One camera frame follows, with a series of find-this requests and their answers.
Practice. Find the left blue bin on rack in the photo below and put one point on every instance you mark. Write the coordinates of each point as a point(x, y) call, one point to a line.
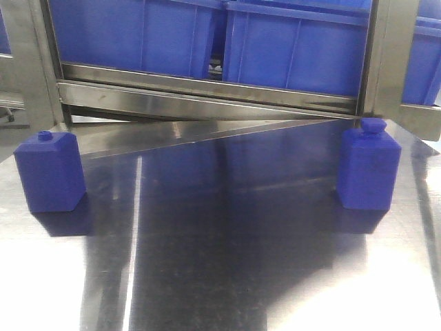
point(165, 37)

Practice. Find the blue bin on rack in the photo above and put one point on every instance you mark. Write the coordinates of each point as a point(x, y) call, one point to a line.
point(165, 37)
point(303, 48)

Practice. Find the middle blue bin on rack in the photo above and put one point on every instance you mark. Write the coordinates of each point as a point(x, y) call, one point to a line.
point(303, 48)

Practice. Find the far right blue bin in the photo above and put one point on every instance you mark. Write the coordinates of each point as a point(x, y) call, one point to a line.
point(422, 82)

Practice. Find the stainless steel rack frame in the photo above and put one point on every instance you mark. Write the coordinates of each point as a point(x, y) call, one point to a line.
point(34, 78)

